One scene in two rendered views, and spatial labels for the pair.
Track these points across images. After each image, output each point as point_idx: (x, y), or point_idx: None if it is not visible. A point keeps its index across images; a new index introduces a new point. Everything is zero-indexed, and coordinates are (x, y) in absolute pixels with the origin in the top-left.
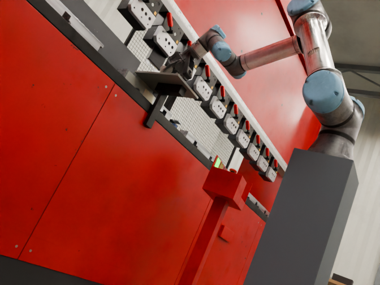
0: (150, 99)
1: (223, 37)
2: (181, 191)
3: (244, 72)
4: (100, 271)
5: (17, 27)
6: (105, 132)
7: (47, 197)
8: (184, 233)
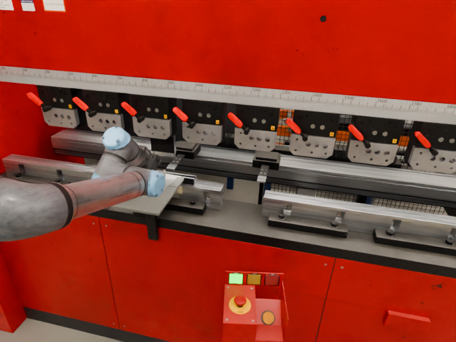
0: (178, 191)
1: (111, 149)
2: None
3: (147, 193)
4: (193, 341)
5: None
6: (119, 253)
7: (111, 299)
8: (294, 318)
